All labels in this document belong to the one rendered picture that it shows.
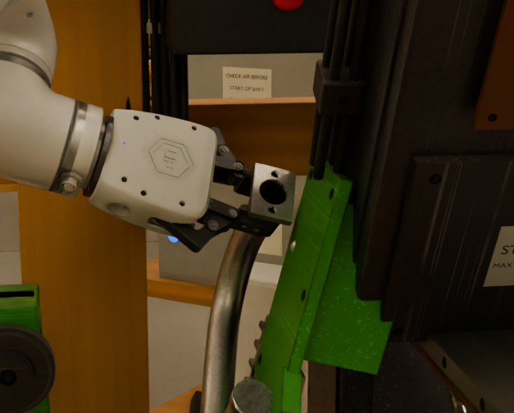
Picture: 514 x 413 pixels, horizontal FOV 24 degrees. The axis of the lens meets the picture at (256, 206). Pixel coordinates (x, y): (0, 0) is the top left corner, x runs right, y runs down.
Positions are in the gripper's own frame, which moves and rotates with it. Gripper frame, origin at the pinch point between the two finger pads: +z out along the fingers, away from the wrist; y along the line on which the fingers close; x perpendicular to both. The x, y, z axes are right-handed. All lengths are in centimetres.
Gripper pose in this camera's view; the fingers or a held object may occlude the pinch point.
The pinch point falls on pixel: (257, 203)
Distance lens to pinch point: 109.5
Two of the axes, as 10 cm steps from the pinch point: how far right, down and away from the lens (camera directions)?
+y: 1.0, -8.3, 5.5
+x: -3.6, 4.9, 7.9
